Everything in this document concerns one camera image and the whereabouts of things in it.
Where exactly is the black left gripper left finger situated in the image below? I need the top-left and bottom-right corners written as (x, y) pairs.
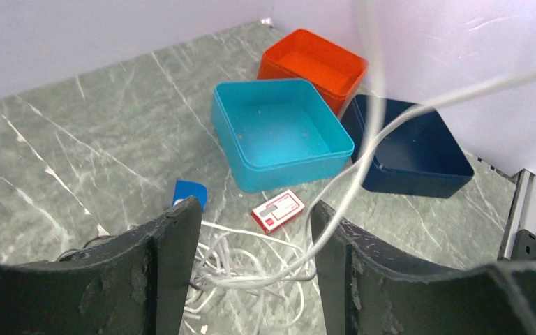
top-left (0, 197), bottom-right (202, 334)

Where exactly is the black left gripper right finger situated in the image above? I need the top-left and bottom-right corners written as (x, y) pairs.
top-left (315, 220), bottom-right (536, 334)

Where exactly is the white cable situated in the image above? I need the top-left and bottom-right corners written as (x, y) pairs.
top-left (182, 0), bottom-right (536, 335)

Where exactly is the small blue stamp block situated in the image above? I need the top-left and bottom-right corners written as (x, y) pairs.
top-left (171, 179), bottom-right (208, 211)

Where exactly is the red white small card box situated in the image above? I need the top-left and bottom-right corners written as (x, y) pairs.
top-left (251, 189), bottom-right (306, 235)

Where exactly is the dark blue plastic bin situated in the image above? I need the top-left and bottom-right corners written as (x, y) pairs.
top-left (362, 111), bottom-right (475, 198)

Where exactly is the light blue plastic bin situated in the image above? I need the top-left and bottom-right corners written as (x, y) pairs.
top-left (211, 79), bottom-right (355, 193)

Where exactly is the orange plastic bin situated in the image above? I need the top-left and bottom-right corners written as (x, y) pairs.
top-left (257, 29), bottom-right (369, 115)

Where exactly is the aluminium frame rail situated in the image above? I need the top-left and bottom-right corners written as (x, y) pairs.
top-left (498, 170), bottom-right (536, 260)

